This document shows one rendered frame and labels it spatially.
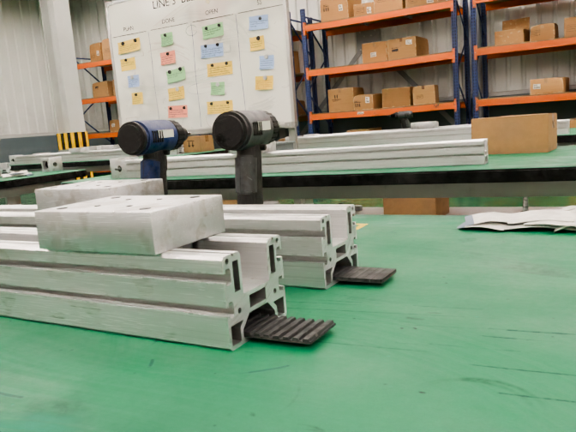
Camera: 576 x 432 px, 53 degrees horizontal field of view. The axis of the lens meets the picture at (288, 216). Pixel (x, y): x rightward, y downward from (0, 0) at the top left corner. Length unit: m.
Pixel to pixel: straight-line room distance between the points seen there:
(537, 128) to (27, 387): 2.24
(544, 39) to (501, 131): 7.61
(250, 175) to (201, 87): 3.24
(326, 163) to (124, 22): 2.65
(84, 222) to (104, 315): 0.10
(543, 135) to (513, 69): 8.57
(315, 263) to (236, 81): 3.33
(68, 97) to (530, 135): 7.56
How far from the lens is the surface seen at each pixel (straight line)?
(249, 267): 0.57
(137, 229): 0.55
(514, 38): 10.18
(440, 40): 11.35
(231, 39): 3.99
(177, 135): 1.10
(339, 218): 0.73
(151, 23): 4.42
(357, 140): 4.19
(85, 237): 0.60
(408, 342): 0.52
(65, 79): 9.23
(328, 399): 0.43
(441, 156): 2.14
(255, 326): 0.55
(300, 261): 0.69
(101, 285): 0.61
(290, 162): 2.35
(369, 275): 0.69
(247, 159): 0.90
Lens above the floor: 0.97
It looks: 9 degrees down
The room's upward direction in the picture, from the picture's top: 5 degrees counter-clockwise
